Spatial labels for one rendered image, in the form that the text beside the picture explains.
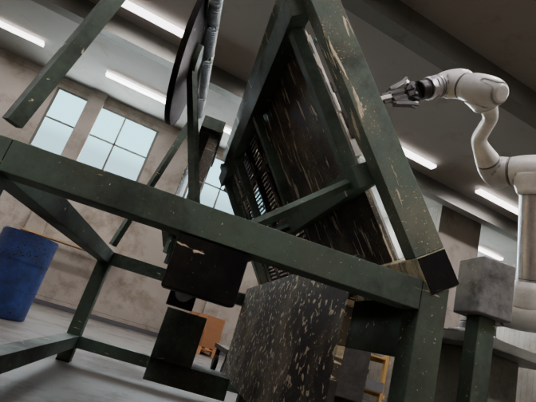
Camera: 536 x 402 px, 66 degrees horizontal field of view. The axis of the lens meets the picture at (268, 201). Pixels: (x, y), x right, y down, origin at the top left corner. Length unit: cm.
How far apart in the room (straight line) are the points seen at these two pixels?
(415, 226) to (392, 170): 19
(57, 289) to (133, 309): 143
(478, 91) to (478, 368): 92
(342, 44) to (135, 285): 775
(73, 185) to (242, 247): 47
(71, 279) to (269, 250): 773
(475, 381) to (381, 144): 76
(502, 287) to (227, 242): 87
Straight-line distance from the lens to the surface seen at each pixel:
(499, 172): 212
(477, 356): 146
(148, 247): 886
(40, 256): 488
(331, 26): 152
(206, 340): 772
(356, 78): 145
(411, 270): 137
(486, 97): 167
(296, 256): 117
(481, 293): 145
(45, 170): 121
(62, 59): 136
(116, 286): 877
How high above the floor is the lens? 49
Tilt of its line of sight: 18 degrees up
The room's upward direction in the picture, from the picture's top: 17 degrees clockwise
